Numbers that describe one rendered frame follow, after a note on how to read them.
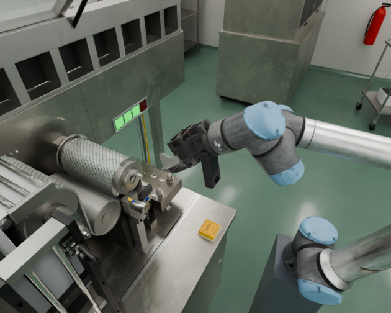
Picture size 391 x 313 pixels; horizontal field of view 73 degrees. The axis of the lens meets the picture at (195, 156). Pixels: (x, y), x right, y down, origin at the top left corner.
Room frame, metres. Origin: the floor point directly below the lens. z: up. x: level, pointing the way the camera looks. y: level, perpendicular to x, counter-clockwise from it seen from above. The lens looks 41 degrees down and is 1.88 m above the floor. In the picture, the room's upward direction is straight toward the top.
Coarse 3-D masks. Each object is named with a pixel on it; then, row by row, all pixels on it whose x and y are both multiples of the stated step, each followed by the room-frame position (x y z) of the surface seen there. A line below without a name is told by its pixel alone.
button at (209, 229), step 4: (208, 220) 0.67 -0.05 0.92; (204, 224) 0.65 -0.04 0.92; (208, 224) 0.65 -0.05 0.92; (212, 224) 0.65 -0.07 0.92; (216, 224) 0.65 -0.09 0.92; (200, 228) 0.64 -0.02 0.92; (204, 228) 0.64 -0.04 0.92; (208, 228) 0.64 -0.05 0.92; (212, 228) 0.64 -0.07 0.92; (216, 228) 0.64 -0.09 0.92; (200, 232) 0.62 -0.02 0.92; (204, 232) 0.61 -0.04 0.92; (208, 232) 0.61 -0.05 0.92; (212, 232) 0.61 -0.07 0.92; (216, 232) 0.62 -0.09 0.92; (204, 236) 0.61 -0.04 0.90; (208, 236) 0.60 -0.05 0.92; (212, 236) 0.60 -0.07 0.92
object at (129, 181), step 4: (132, 168) 0.62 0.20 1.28; (136, 168) 0.63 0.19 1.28; (128, 172) 0.60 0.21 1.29; (132, 172) 0.61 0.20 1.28; (124, 176) 0.59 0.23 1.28; (128, 176) 0.59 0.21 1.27; (132, 176) 0.61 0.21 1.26; (136, 176) 0.62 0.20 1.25; (124, 180) 0.58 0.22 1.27; (128, 180) 0.59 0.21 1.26; (132, 180) 0.60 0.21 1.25; (136, 180) 0.62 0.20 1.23; (124, 184) 0.57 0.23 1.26; (128, 184) 0.59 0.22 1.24; (132, 184) 0.60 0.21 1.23; (128, 188) 0.58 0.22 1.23
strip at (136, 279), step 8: (192, 200) 0.80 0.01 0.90; (184, 216) 0.71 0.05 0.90; (176, 224) 0.67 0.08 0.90; (168, 232) 0.63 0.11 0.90; (160, 248) 0.56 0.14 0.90; (152, 256) 0.52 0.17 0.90; (144, 272) 0.46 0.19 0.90; (136, 280) 0.43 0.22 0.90; (128, 288) 0.40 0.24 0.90; (120, 296) 0.37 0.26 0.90
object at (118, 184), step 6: (66, 144) 0.72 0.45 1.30; (132, 162) 0.63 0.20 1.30; (126, 168) 0.60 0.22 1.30; (138, 168) 0.65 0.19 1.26; (120, 174) 0.58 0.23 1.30; (120, 180) 0.57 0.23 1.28; (138, 180) 0.64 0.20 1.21; (120, 186) 0.57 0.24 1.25; (120, 192) 0.56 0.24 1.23; (126, 192) 0.58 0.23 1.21
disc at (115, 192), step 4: (128, 156) 0.64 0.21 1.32; (132, 156) 0.65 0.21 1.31; (136, 156) 0.66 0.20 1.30; (124, 160) 0.62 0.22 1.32; (128, 160) 0.63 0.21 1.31; (132, 160) 0.64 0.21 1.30; (136, 160) 0.66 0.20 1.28; (120, 164) 0.60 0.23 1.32; (124, 164) 0.61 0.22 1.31; (140, 164) 0.67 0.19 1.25; (116, 168) 0.59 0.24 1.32; (120, 168) 0.60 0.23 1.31; (116, 172) 0.58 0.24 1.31; (112, 176) 0.57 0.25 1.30; (116, 176) 0.58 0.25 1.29; (112, 180) 0.56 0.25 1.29; (112, 184) 0.56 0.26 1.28; (112, 188) 0.55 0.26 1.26; (112, 192) 0.55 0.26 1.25; (116, 192) 0.56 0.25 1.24; (116, 196) 0.56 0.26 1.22; (120, 196) 0.57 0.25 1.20
